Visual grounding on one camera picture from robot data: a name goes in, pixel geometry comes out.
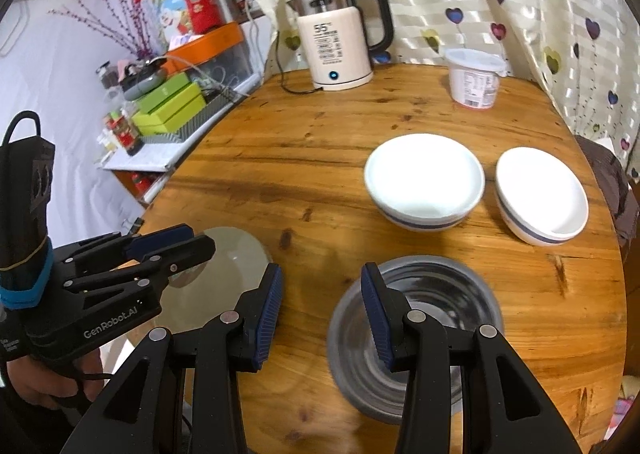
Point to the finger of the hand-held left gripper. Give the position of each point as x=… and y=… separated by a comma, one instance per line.
x=160, y=239
x=185, y=254

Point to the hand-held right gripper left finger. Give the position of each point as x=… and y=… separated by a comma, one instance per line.
x=267, y=314

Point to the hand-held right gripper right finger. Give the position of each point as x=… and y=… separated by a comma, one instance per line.
x=377, y=319

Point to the beige plate with blue print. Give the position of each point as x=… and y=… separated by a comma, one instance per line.
x=225, y=264

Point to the stainless steel bowl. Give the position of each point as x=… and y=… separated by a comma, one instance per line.
x=450, y=294

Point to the white bowl with blue stripe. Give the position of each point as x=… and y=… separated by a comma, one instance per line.
x=425, y=179
x=542, y=194

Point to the person's left forearm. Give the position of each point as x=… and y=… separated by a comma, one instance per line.
x=25, y=431

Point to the person's left hand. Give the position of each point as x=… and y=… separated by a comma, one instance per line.
x=45, y=386

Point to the black binder clip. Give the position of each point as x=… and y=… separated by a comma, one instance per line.
x=132, y=225

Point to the red figurine jar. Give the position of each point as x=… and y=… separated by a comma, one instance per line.
x=125, y=134

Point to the zigzag patterned tray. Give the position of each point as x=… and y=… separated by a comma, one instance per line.
x=200, y=121

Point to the lime green box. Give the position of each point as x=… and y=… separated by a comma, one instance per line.
x=170, y=111

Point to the grey oval device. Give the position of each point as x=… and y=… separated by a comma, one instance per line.
x=144, y=84

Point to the dark glass jar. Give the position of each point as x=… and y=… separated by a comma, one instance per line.
x=106, y=76

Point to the clear plastic bin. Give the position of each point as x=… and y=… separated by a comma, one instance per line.
x=232, y=66

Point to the orange bin lid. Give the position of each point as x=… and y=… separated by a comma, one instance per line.
x=205, y=49

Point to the purple flower branches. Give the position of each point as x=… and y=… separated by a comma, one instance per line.
x=125, y=19

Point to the cream electric kettle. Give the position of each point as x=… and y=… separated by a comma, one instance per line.
x=332, y=44

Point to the white yogurt tub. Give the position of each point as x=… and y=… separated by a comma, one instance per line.
x=475, y=79

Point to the dark brown cloth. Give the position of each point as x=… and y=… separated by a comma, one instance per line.
x=602, y=184

